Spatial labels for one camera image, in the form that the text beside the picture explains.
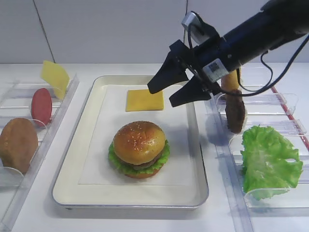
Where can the clear acrylic right rack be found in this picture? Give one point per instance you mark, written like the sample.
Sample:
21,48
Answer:
225,210

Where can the brown meat patty on burger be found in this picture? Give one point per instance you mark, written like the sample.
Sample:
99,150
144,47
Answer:
143,165

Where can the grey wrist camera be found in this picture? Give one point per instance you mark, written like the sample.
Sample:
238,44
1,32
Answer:
192,24

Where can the clear acrylic rack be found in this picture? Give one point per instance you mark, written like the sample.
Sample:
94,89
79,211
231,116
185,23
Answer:
225,210
15,101

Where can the red strip behind rack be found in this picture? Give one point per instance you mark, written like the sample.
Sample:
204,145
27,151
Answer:
291,118

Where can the golden bun in right rack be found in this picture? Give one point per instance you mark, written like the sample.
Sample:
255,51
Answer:
230,82

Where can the clear acrylic left rack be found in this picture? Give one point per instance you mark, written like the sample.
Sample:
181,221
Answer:
15,101

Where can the pale yellow cheese slice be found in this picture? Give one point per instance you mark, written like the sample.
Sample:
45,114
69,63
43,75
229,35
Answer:
56,76

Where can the green lettuce under patty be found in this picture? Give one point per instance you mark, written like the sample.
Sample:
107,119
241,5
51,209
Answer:
129,170

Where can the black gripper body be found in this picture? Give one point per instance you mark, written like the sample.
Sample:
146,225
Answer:
210,61

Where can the white metal tray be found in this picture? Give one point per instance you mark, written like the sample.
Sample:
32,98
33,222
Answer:
70,193

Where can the orange cheese slice on tray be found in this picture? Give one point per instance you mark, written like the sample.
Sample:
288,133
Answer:
143,100

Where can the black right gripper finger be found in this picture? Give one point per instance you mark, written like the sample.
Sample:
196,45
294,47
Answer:
171,72

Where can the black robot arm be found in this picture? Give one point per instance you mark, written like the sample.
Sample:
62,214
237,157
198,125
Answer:
278,22

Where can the sesame top bun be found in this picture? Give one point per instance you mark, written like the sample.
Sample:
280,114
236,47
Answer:
139,142

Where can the large green lettuce leaf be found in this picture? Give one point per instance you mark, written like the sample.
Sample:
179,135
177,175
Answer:
270,163

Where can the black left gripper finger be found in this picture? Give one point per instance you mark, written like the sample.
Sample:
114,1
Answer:
192,91

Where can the dark meat patty upright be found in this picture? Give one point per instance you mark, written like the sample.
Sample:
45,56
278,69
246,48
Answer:
235,113

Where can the red tomato slice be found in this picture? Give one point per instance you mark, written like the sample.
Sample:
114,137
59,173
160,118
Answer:
41,107

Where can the brown bun in left rack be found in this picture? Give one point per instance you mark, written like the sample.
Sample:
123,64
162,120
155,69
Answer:
18,143

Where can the bottom bun on tray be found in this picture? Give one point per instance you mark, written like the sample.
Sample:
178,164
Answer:
142,175

